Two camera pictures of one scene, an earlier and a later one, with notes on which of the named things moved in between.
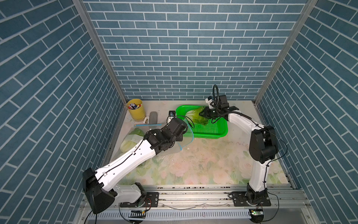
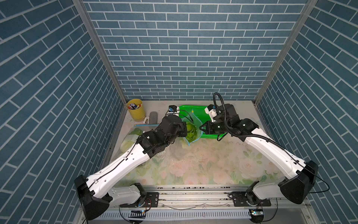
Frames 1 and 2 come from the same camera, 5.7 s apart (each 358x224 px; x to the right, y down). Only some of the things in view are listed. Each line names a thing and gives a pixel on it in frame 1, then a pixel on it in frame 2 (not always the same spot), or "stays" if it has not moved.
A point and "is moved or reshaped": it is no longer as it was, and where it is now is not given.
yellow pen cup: [136, 108] stays
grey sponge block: [153, 117] stays
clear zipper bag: [187, 139] is moved or reshaped
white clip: [146, 120] stays
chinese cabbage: [131, 140] stays
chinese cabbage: [194, 114] -> [191, 132]
